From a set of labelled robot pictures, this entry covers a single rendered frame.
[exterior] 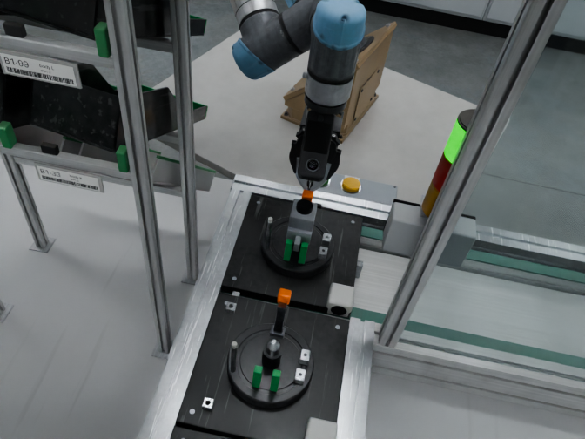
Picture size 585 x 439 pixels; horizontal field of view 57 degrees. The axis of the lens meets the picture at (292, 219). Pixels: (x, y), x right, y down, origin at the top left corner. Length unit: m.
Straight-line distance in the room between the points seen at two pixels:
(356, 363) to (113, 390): 0.42
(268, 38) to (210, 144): 0.55
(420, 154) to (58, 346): 0.99
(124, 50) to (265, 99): 1.04
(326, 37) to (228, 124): 0.72
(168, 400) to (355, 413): 0.30
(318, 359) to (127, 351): 0.36
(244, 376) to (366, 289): 0.34
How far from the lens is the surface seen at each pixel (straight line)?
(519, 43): 0.58
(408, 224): 0.78
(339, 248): 1.07
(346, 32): 0.82
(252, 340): 0.92
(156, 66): 3.31
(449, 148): 0.70
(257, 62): 0.95
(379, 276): 1.12
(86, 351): 1.08
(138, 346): 1.07
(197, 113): 0.94
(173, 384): 0.92
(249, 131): 1.48
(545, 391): 1.10
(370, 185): 1.23
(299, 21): 0.93
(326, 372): 0.93
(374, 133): 1.54
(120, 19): 0.57
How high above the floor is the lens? 1.79
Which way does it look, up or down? 48 degrees down
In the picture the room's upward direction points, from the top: 9 degrees clockwise
